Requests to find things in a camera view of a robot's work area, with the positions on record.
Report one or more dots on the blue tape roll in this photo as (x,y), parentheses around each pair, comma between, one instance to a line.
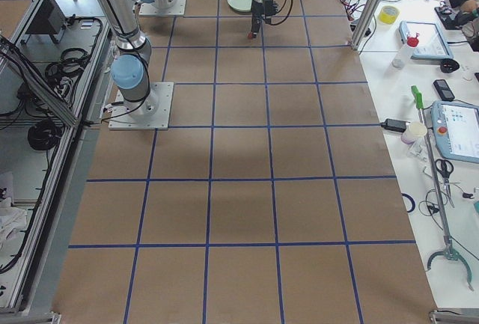
(412,204)

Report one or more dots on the light green plate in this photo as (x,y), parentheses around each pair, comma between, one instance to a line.
(242,6)

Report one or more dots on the teach pendant far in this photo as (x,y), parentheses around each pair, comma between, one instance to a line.
(432,45)

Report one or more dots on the teach pendant near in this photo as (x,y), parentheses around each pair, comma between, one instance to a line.
(455,128)

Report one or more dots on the red cap squeeze bottle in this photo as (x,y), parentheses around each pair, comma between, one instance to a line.
(405,53)

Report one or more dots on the black handled scissors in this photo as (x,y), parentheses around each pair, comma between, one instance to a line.
(445,168)

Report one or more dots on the paper cup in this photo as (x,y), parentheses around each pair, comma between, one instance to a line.
(413,132)

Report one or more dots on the aluminium frame post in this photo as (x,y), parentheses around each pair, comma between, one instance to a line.
(364,21)

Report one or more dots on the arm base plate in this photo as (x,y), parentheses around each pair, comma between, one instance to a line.
(177,9)
(153,113)

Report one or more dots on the black power adapter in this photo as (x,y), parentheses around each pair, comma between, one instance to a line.
(394,125)

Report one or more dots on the teach pendant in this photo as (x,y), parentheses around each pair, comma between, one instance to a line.
(455,128)
(432,45)

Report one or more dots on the black monitor box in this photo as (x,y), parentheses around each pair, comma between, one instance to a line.
(48,20)

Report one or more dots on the yellow tape roll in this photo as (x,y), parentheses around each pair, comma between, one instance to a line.
(388,14)

